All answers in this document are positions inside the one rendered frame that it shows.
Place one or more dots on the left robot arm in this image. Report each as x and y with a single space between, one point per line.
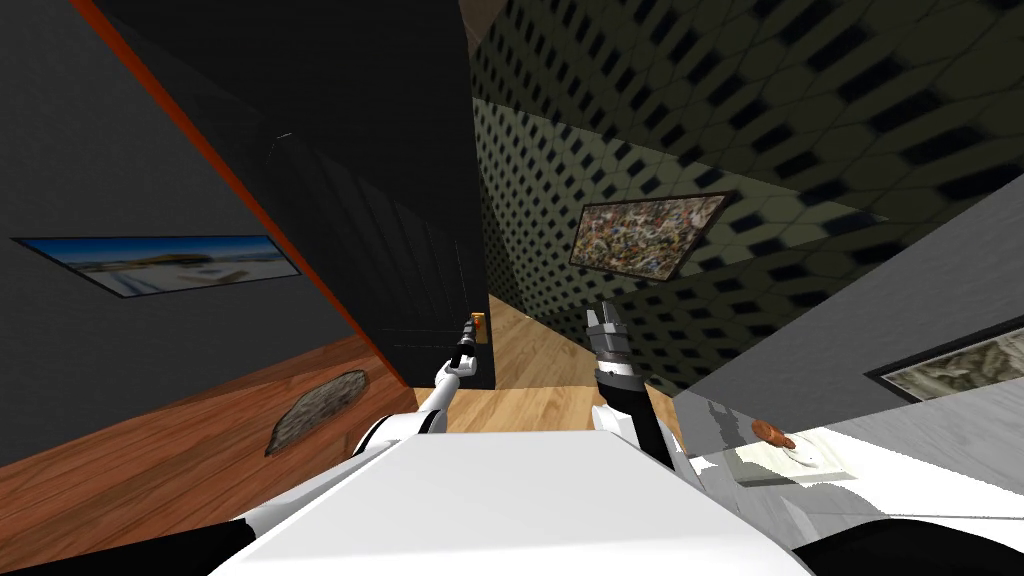
444 392

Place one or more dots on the grey framed wall picture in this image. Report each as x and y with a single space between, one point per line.
956 364

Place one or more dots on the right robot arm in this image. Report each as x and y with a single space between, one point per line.
640 416

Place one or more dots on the colourful abstract wall picture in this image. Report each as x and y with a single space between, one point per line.
644 236

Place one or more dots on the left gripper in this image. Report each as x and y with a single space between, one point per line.
463 350

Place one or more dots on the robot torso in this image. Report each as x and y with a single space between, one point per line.
512 512

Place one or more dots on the black door leaf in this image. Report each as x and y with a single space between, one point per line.
360 200

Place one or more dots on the blue landscape wall picture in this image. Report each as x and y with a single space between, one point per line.
160 264

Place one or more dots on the grey oval rug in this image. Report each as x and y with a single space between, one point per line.
316 410

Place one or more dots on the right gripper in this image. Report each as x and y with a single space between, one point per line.
610 344

